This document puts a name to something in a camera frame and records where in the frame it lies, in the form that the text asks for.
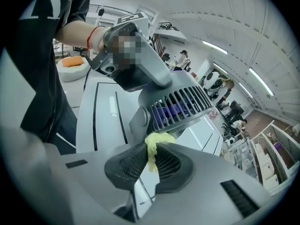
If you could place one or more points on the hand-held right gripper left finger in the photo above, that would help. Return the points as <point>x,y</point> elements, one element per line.
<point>100,184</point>

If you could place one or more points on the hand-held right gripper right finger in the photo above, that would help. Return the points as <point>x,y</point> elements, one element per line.
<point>206,191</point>

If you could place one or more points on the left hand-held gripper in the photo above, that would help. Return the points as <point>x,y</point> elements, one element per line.
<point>131,20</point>

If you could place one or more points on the grey purple fan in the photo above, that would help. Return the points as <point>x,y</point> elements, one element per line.
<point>178,97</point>

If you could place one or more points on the yellow wiping cloth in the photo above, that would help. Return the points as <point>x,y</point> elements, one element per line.
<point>157,142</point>

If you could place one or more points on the person's left forearm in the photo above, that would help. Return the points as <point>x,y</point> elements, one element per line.
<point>75,36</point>

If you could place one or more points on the white rounded robot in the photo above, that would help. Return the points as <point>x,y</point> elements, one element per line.
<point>212,81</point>

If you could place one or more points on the person's black trousers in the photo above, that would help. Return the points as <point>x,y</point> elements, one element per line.
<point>65,125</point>

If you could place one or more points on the ceiling tube light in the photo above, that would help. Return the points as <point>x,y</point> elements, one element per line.
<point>214,47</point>
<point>261,81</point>

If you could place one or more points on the white shelf unit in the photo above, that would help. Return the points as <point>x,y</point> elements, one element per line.
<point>269,153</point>

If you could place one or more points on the white bin with orange bag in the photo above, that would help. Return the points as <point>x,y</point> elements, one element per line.
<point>70,72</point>

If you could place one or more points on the person's black printed T-shirt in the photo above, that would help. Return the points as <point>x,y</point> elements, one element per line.
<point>39,43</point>

